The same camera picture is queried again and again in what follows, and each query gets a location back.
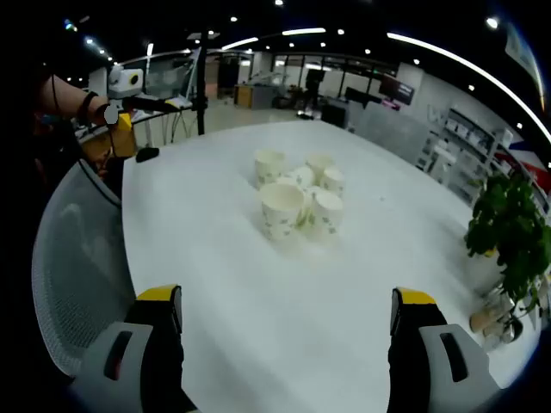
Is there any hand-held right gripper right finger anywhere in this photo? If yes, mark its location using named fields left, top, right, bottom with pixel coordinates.
left=387, top=287, right=503, bottom=413

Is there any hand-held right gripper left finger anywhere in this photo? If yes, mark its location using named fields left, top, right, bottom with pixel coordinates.
left=71, top=283, right=200, bottom=413

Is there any pile of paper cups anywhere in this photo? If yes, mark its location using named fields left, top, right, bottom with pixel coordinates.
left=252, top=148, right=348, bottom=244

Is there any small wooden cabinet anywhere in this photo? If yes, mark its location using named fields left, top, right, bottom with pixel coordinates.
left=233, top=83, right=260, bottom=108
left=82, top=123, right=137, bottom=159

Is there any black stand pole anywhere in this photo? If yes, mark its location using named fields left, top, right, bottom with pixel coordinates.
left=187, top=28, right=220, bottom=137

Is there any white table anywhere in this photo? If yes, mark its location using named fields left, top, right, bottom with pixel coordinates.
left=121, top=120, right=543, bottom=413

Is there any grey mesh office chair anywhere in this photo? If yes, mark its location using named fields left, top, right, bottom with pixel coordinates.
left=355, top=102, right=436, bottom=167
left=32, top=157, right=139, bottom=380

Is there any green plant in white pot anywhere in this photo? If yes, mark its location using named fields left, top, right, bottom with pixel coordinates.
left=463, top=170, right=551, bottom=313

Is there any white storage shelf rack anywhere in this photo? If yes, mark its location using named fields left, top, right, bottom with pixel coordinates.
left=445, top=106, right=517, bottom=173

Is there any dark display screen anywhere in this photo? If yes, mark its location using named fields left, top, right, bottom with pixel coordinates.
left=378, top=73, right=417, bottom=107

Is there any long ceiling strip light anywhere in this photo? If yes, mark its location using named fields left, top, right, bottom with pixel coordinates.
left=386, top=31, right=551, bottom=145

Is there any black wrist strap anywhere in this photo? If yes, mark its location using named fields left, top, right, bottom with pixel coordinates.
left=78, top=90, right=100, bottom=126

